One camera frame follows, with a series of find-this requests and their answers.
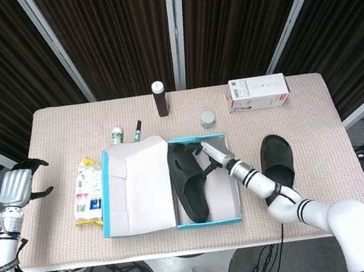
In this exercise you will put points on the teal cardboard shoe box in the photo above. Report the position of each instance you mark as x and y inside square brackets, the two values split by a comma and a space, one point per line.
[142, 194]

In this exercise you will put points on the dark brown pleated curtain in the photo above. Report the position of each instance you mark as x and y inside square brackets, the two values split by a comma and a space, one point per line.
[115, 40]
[231, 25]
[0, 82]
[350, 36]

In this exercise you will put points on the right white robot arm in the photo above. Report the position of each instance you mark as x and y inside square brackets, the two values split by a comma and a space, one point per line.
[312, 209]

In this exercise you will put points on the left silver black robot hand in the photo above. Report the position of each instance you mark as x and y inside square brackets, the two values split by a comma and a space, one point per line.
[16, 188]

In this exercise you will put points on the white product carton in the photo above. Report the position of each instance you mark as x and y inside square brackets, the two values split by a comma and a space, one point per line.
[260, 93]

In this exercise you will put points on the brown bottle white cap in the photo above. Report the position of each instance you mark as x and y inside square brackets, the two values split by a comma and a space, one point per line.
[161, 103]

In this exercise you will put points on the white table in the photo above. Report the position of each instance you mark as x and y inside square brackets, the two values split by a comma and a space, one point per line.
[184, 251]

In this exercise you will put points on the small green white bottle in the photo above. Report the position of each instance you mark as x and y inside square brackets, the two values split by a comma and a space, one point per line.
[117, 138]

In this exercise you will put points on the black green marker pen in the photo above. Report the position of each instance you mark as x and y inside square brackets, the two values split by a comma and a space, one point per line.
[137, 133]

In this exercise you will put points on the black rubber slipper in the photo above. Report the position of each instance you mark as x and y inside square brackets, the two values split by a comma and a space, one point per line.
[193, 195]
[275, 154]

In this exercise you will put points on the grey round tin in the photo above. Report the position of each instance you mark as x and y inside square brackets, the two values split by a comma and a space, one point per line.
[207, 120]

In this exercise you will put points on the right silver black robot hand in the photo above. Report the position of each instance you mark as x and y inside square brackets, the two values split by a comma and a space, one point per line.
[220, 156]

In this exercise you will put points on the yellow white wet wipes pack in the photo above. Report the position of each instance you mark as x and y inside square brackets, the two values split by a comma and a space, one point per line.
[89, 195]

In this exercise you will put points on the beige waffle tablecloth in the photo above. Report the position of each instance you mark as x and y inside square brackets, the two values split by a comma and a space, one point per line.
[67, 131]

